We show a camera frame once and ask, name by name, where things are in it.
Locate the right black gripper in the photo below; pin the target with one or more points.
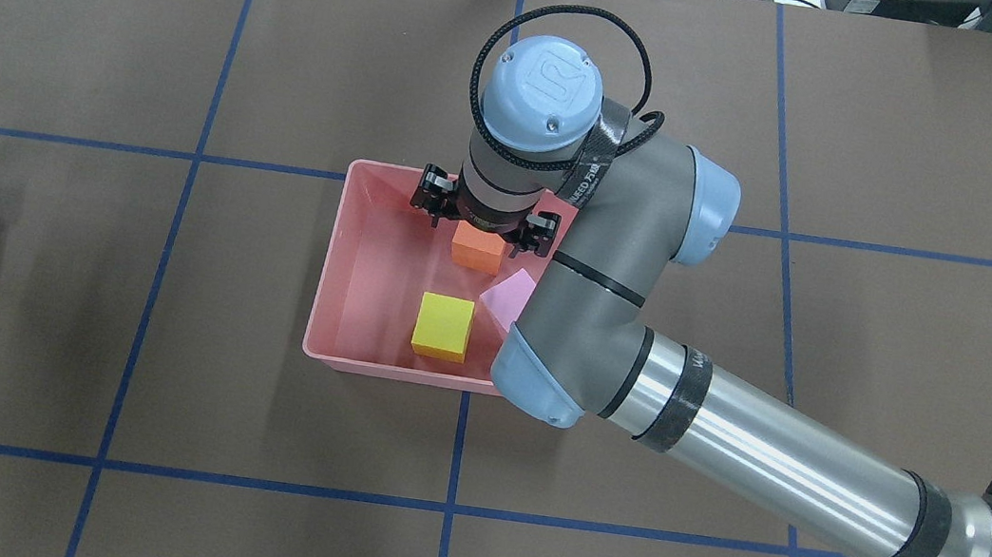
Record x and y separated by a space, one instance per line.
433 194

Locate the yellow foam block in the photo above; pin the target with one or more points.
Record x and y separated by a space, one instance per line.
442 328

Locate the orange foam block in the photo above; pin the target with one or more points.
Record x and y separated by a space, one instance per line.
479 251

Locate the pink foam block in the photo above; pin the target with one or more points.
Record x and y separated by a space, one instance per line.
505 300

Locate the pink plastic bin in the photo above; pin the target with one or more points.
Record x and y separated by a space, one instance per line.
383 256

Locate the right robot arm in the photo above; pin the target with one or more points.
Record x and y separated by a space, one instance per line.
557 168

